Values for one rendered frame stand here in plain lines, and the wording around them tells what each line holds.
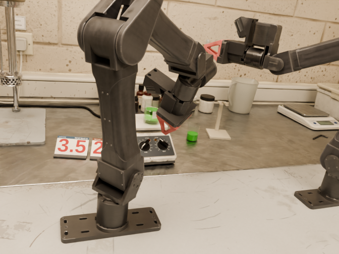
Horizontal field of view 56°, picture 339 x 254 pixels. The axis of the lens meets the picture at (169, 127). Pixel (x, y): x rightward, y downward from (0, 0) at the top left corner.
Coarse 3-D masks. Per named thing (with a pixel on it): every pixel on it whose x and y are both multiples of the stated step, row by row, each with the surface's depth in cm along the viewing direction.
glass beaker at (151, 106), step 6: (150, 102) 94; (156, 102) 94; (144, 108) 96; (150, 108) 95; (156, 108) 95; (144, 114) 97; (150, 114) 95; (144, 120) 97; (150, 120) 96; (156, 120) 97
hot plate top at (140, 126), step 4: (136, 116) 102; (140, 116) 103; (136, 120) 99; (140, 120) 99; (136, 124) 96; (140, 124) 96; (144, 124) 97; (164, 124) 99; (136, 128) 94; (140, 128) 94; (144, 128) 94; (148, 128) 95; (152, 128) 95; (156, 128) 96; (160, 128) 96
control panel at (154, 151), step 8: (144, 136) 94; (152, 136) 95; (160, 136) 96; (168, 136) 97; (152, 144) 93; (168, 144) 95; (144, 152) 90; (152, 152) 91; (160, 152) 92; (168, 152) 93
